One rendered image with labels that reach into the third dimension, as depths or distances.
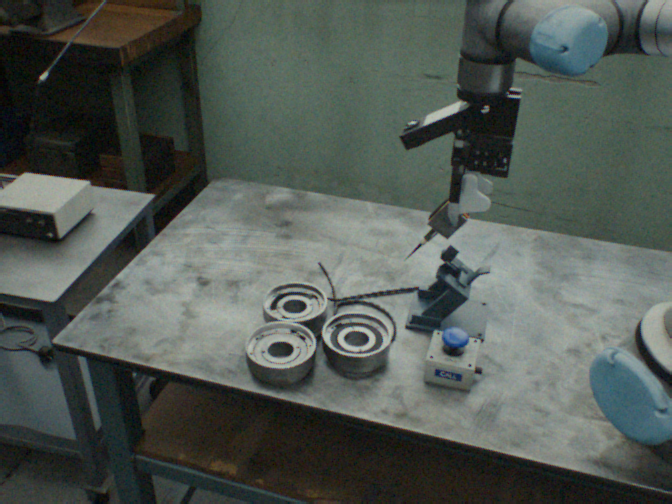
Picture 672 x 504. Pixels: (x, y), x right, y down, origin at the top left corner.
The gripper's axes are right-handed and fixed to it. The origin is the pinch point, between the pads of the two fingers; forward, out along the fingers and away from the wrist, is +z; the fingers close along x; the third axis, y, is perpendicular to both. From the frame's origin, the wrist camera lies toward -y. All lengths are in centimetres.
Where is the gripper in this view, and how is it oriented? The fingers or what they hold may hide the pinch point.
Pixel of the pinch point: (452, 212)
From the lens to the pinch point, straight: 107.9
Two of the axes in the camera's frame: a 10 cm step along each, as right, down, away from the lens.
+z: -0.2, 8.4, 5.5
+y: 9.7, 1.5, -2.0
